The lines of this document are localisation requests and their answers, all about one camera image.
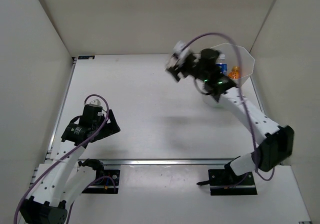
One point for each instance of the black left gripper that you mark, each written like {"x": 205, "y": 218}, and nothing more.
{"x": 112, "y": 127}

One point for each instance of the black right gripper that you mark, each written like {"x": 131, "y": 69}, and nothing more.
{"x": 175, "y": 72}

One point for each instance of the clear bottle yellow cap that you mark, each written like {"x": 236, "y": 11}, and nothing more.
{"x": 171, "y": 62}

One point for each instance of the blue label water bottle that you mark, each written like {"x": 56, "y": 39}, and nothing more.
{"x": 223, "y": 65}

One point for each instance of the orange label juice bottle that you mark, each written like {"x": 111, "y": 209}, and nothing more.
{"x": 235, "y": 73}

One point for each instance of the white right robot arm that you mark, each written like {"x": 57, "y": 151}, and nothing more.
{"x": 272, "y": 143}

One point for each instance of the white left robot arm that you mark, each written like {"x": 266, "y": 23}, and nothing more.
{"x": 51, "y": 196}

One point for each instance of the white octagonal bin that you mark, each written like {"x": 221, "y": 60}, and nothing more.
{"x": 228, "y": 57}

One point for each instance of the small dark table sticker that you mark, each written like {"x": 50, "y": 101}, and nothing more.
{"x": 86, "y": 57}

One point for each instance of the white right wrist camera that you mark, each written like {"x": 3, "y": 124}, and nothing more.
{"x": 180, "y": 51}

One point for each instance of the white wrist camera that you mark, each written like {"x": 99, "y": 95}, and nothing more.
{"x": 180, "y": 51}
{"x": 95, "y": 102}

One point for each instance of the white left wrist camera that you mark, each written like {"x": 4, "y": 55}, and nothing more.
{"x": 95, "y": 102}

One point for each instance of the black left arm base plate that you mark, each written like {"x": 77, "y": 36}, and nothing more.
{"x": 106, "y": 180}

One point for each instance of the aluminium table edge rail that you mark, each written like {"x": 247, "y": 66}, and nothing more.
{"x": 165, "y": 162}

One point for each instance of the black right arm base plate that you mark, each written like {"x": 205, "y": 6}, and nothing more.
{"x": 222, "y": 183}

